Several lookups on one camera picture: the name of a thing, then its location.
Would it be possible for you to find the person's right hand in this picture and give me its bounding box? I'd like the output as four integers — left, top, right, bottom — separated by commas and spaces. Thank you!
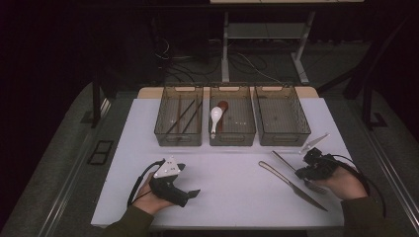
309, 164, 369, 200

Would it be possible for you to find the right hand-held gripper black cable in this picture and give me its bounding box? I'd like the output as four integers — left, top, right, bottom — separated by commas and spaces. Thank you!
329, 153, 387, 218

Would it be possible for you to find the person's left hand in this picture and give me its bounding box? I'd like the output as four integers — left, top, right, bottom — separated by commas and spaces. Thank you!
131, 172, 176, 215

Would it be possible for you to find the hand-held gripper black cable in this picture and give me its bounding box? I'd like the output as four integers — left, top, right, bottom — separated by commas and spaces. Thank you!
126, 158, 166, 208
329, 153, 387, 218

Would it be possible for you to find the black metal stand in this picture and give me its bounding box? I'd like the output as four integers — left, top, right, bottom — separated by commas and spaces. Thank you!
315, 13, 419, 131
91, 75, 112, 129

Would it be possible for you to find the black floor cable bundle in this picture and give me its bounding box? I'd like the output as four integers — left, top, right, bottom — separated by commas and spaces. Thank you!
154, 36, 271, 85

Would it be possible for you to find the metal floor rail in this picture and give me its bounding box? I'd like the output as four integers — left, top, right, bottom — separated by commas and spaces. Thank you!
359, 121, 419, 228
41, 98, 112, 237

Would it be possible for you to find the translucent grey plastic bin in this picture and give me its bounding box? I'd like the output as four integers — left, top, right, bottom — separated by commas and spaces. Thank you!
254, 85, 312, 147
208, 85, 257, 147
153, 85, 205, 147

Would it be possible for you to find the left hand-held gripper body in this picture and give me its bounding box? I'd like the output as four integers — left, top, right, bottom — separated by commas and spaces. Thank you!
148, 155, 192, 208

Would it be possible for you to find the white ceramic spoon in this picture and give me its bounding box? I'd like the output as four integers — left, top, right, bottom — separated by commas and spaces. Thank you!
209, 106, 224, 135

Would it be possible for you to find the black chopstick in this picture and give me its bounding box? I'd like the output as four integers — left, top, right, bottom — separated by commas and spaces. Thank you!
165, 99, 197, 135
181, 101, 204, 135

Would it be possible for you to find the white floor cable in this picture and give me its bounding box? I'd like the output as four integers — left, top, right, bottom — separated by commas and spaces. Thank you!
236, 51, 283, 84

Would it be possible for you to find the grey metal stand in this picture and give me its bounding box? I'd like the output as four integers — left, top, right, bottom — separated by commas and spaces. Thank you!
221, 11, 311, 86

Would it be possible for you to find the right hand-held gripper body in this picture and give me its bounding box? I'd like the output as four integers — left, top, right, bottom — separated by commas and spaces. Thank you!
298, 132, 339, 181

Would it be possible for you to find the left hand-held gripper black cable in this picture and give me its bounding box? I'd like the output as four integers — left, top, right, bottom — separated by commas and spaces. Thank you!
126, 158, 166, 208

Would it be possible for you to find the brown wooden spoon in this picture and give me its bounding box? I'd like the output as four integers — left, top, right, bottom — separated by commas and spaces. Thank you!
216, 100, 229, 132

